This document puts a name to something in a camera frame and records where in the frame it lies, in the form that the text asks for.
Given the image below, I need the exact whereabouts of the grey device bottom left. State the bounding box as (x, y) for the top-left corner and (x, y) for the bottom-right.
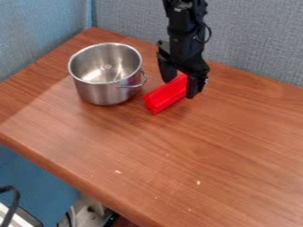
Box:
(0, 202), (45, 227)

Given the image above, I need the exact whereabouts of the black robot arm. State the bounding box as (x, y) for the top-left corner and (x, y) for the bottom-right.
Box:
(158, 0), (213, 99)

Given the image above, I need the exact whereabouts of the red plastic block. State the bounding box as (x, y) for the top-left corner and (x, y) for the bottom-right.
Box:
(143, 74), (187, 114)

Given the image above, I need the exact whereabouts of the stainless steel pot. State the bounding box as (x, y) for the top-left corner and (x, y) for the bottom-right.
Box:
(69, 43), (149, 106)

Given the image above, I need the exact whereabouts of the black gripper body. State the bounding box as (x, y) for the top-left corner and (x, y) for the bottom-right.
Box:
(158, 29), (210, 75)

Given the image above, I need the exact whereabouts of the black cable loop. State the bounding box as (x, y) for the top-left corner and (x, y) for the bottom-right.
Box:
(0, 185), (22, 227)

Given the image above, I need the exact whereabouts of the white box under table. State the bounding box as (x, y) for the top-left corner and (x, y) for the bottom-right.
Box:
(57, 194), (121, 227)

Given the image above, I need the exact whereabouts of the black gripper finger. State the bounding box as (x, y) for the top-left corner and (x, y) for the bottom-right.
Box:
(158, 52), (178, 83)
(186, 74), (209, 99)

